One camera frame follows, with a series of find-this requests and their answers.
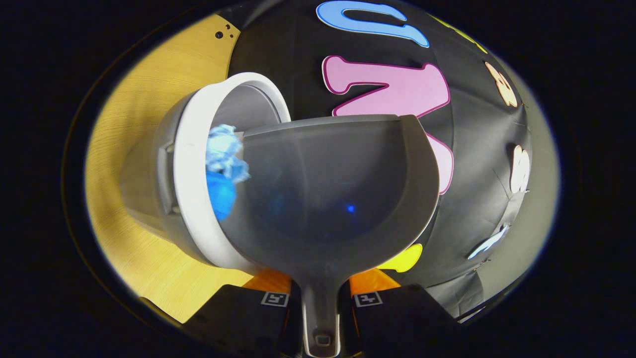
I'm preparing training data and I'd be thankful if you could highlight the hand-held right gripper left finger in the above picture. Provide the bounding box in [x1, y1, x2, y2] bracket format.
[184, 268, 305, 356]

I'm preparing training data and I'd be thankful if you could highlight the white ribbed garbage bin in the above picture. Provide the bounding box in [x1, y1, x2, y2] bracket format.
[119, 72, 292, 271]

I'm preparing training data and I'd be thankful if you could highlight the yellow wooden desktop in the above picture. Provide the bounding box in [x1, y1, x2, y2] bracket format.
[83, 13, 291, 324]

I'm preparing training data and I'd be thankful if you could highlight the grey plastic dustpan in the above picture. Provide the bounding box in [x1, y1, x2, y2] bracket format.
[219, 114, 441, 358]

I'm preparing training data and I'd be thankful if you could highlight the black backdrop cloth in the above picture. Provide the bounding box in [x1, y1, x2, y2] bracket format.
[226, 0, 535, 319]

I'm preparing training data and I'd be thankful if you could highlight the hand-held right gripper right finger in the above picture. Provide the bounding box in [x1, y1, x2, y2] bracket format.
[339, 268, 460, 356]

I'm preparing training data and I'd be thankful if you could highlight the light blue paper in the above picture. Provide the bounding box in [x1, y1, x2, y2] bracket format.
[206, 124, 250, 183]

